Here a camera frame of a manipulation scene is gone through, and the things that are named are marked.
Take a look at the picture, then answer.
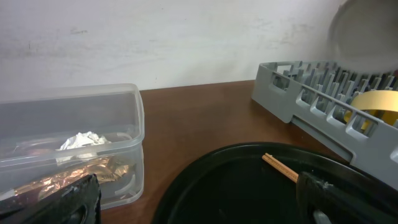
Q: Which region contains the round black serving tray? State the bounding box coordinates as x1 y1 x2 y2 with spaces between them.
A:
152 142 397 223

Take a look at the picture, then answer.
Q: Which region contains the clear plastic storage bin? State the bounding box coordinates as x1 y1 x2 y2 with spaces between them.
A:
1 84 145 209

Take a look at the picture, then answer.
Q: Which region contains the grey dishwasher rack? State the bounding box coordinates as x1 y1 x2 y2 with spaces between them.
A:
252 61 397 189

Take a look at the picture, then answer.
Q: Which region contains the wooden chopstick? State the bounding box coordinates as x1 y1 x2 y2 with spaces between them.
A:
261 154 300 184
264 152 301 180

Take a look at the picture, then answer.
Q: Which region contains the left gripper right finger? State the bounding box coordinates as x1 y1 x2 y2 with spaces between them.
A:
296 172 397 223

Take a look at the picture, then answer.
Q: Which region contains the white tissue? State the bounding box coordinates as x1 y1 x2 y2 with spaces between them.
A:
56 131 111 164

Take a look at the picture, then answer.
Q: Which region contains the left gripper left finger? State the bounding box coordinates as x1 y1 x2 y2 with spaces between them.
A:
1 174 101 224

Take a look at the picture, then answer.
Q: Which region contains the brown gold snack wrapper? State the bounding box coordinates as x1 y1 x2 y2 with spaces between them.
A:
1 156 134 201

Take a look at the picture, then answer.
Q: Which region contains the grey round plate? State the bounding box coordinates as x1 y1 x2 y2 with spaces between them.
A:
327 0 397 73

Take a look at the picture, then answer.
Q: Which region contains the yellow bowl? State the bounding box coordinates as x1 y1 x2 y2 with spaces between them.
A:
350 90 397 126

